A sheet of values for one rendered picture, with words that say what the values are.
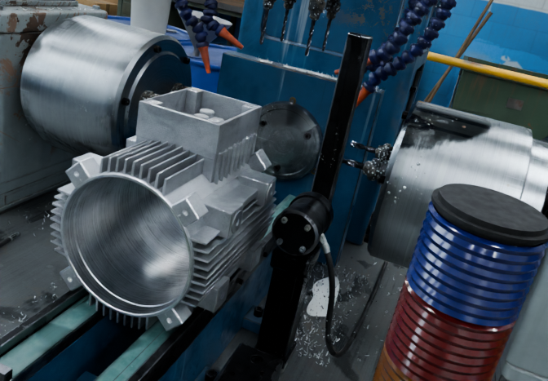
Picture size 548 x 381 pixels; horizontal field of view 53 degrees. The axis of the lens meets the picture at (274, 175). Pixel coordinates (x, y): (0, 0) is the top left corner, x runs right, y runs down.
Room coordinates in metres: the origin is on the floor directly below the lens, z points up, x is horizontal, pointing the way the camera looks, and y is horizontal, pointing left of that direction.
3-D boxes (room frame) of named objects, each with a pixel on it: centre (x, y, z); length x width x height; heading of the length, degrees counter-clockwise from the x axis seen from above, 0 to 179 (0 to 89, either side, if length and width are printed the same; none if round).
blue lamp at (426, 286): (0.26, -0.11, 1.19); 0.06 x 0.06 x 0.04
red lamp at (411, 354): (0.26, -0.11, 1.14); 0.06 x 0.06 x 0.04
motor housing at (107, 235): (0.58, 0.11, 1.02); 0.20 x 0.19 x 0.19; 164
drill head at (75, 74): (0.96, 0.36, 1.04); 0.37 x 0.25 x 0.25; 74
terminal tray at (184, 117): (0.62, 0.10, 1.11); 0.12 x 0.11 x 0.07; 164
